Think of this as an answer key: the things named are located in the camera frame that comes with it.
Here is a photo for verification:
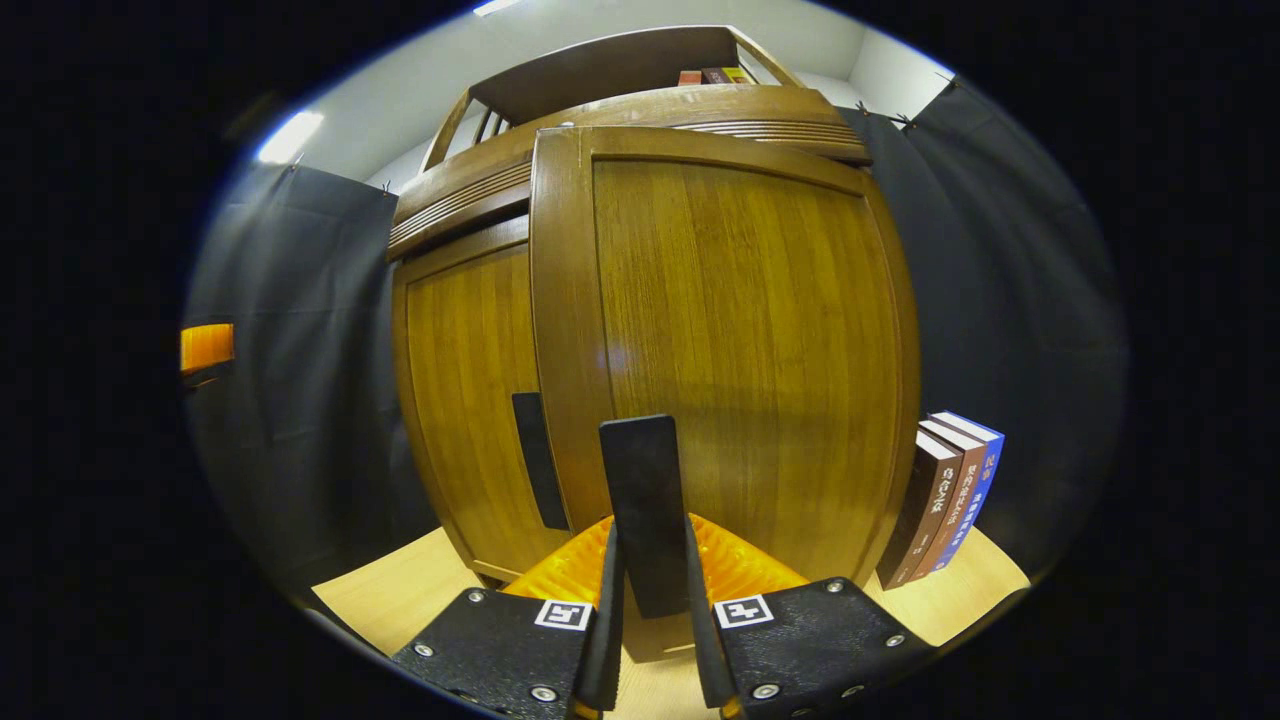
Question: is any dark brown book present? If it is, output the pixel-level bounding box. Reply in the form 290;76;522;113
876;430;964;591

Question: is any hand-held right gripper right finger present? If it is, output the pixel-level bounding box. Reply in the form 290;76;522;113
683;512;936;720

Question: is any wooden cabinet door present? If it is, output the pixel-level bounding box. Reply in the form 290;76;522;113
528;125;922;663
392;213;573;586

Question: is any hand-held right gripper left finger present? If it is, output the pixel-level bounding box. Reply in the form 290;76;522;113
390;513;628;720

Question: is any wooden drawer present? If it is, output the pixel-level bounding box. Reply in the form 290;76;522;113
387;84;873;263

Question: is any black backdrop cloth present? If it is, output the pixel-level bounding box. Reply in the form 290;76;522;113
183;75;1129;601

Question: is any blue book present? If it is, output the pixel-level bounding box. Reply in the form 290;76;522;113
930;410;1006;573

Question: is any small ceiling light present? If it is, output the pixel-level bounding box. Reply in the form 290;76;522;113
258;110;326;166

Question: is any wooden double-door shoe cabinet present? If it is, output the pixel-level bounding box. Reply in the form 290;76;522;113
385;25;923;663

